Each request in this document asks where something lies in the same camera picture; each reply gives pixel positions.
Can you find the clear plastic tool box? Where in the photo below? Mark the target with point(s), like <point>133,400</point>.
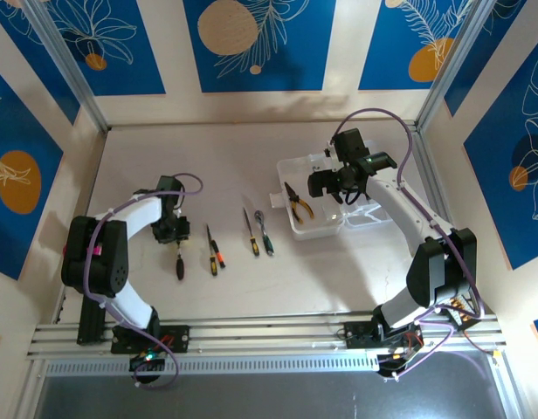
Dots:
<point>317,229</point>

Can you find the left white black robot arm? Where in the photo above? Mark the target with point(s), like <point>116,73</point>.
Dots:
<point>112,262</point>

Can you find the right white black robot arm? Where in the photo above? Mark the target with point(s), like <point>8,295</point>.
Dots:
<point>430,270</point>

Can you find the black rectangular block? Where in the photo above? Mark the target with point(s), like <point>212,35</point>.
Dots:
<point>90,323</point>

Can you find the left black controller box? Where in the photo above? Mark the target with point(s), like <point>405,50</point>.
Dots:
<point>146,361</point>

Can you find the black orange terminal block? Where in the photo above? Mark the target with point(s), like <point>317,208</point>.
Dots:
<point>460,312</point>

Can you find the aluminium side rail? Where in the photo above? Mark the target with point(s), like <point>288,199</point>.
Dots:
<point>426,174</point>

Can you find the blue floral wall panel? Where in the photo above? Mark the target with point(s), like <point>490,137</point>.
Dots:
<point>120,65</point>
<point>15,131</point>
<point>391,52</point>
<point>286,65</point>
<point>500,153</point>

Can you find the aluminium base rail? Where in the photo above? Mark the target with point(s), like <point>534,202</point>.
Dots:
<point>269,331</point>

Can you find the aluminium frame post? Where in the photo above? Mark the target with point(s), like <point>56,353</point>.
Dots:
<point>64,61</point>
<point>452,61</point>

